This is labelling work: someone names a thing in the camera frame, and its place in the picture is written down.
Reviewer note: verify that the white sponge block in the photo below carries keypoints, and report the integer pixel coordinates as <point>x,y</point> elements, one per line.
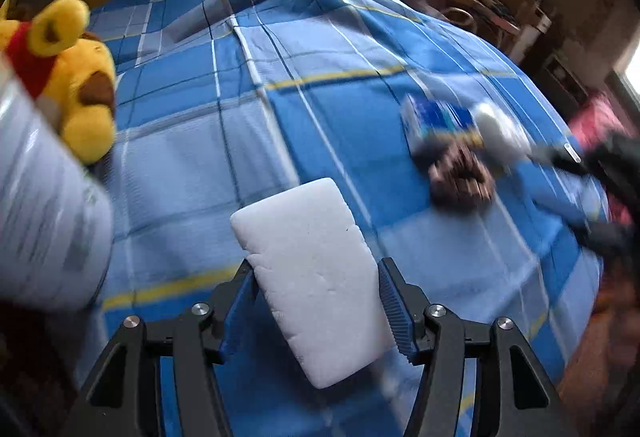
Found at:
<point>319,279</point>

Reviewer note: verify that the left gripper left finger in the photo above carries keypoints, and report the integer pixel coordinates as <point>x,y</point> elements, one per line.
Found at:
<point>122,395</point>

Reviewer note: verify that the blue tissue packet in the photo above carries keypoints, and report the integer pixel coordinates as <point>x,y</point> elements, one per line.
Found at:
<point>430,126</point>

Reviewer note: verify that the pink quilted blanket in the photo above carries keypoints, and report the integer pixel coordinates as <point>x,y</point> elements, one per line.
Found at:
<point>599,115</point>

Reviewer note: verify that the brown satin scrunchie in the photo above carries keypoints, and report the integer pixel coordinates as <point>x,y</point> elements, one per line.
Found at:
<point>459,180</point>

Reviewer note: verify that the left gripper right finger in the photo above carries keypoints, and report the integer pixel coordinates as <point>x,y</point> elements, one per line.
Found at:
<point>513,394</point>

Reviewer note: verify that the yellow plush bear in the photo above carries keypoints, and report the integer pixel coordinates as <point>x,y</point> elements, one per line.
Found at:
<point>67,70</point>

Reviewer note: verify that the blue plaid bedsheet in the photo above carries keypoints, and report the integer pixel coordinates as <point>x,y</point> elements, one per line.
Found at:
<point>221,103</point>

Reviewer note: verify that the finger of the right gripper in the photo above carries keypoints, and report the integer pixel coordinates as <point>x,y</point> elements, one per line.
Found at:
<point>563,157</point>
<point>603,237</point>

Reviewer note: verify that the white plastic canister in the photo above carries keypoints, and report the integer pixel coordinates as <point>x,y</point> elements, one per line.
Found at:
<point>56,219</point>

